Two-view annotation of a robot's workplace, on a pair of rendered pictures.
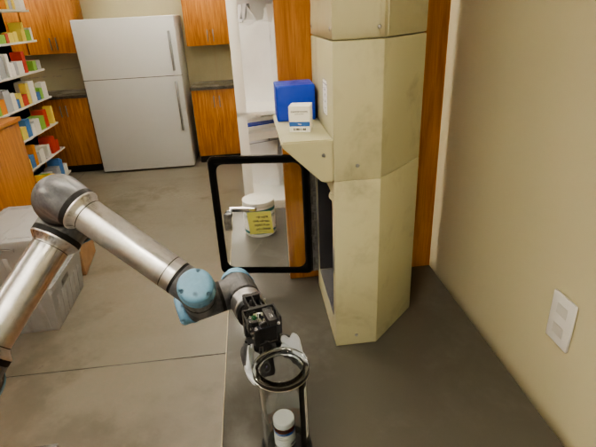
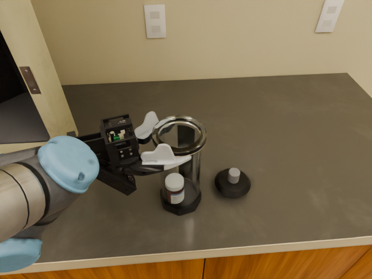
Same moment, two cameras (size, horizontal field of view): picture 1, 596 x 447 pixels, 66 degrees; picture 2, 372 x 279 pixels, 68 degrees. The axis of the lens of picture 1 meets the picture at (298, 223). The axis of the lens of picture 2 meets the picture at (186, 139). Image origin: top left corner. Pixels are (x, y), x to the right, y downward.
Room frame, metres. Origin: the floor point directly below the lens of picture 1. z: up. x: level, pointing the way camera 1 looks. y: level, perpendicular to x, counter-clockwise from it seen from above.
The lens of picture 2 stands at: (0.66, 0.45, 1.53)
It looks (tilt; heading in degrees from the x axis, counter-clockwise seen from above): 44 degrees down; 270
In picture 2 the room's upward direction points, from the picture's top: straight up
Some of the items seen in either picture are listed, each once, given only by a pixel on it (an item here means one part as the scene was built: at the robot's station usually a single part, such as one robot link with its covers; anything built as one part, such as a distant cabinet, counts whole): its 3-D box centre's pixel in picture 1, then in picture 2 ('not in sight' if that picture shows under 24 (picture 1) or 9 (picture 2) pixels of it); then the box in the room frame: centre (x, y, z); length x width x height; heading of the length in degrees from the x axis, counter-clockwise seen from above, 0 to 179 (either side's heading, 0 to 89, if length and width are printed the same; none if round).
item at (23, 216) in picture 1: (27, 244); not in sight; (2.66, 1.74, 0.49); 0.60 x 0.42 x 0.33; 5
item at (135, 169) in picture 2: (252, 352); (141, 163); (0.75, 0.11, 1.14); 0.09 x 0.05 x 0.02; 175
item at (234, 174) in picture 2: not in sight; (232, 180); (0.54, 0.01, 0.97); 0.09 x 0.09 x 0.07
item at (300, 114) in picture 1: (301, 117); not in sight; (1.10, -0.02, 1.54); 0.05 x 0.05 x 0.06; 80
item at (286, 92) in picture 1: (294, 99); not in sight; (1.25, -0.01, 1.56); 0.10 x 0.10 x 0.09; 5
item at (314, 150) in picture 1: (300, 145); not in sight; (1.15, -0.02, 1.46); 0.32 x 0.11 x 0.10; 5
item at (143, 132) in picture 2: (295, 346); (152, 123); (0.73, 0.02, 1.16); 0.09 x 0.03 x 0.06; 45
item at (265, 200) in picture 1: (262, 216); not in sight; (1.32, 0.11, 1.19); 0.30 x 0.01 x 0.40; 85
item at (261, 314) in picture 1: (258, 323); (106, 149); (0.81, 0.09, 1.17); 0.12 x 0.08 x 0.09; 20
